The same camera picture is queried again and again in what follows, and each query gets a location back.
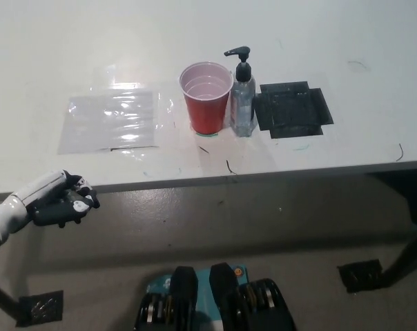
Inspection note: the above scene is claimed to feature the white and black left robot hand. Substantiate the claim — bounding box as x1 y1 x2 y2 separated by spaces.
0 169 101 243

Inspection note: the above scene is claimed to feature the clear plastic sheet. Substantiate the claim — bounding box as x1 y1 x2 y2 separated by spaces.
56 90 161 155

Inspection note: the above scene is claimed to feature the black table leg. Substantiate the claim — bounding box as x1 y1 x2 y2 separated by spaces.
0 275 27 327
380 220 417 289

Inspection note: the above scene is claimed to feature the black tape patch on table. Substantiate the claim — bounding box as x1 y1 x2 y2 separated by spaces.
252 81 335 140

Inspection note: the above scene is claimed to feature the clear hand soap pump bottle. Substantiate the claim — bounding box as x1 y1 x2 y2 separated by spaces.
223 46 257 138

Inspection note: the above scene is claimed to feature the red plastic cup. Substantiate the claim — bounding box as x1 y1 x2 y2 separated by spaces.
179 61 235 136

